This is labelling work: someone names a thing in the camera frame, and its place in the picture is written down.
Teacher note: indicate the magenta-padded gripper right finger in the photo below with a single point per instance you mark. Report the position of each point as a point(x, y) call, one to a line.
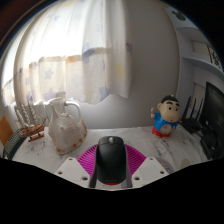
point(151, 170)

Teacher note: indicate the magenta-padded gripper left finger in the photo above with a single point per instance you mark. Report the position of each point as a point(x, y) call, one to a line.
point(71, 170)

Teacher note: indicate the black computer mouse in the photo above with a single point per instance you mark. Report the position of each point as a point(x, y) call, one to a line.
point(110, 160)

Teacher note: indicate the white printed tablecloth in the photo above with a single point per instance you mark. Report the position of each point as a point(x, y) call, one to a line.
point(140, 138)

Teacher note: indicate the large white conch shell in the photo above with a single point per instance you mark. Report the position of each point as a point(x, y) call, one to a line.
point(66, 131)

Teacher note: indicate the cartoon boy figurine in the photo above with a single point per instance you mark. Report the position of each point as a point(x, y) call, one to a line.
point(165, 120)

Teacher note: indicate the wooden model sailing ship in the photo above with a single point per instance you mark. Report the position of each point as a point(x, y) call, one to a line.
point(33, 130)

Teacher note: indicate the black router with antennas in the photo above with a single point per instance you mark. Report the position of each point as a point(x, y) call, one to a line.
point(191, 125)

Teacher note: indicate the black flat box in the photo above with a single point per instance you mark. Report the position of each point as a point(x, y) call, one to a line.
point(210, 145)

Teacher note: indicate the white radiator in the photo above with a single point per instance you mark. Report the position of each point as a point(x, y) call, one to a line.
point(41, 108)

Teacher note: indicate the wooden chair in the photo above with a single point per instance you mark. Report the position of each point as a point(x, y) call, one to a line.
point(5, 130)

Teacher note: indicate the black monitor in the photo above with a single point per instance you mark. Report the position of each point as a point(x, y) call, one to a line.
point(215, 110)

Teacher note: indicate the white star-print curtain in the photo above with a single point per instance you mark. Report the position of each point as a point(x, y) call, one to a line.
point(66, 50)

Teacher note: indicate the white shelf unit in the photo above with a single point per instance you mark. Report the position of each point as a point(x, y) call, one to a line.
point(196, 56)

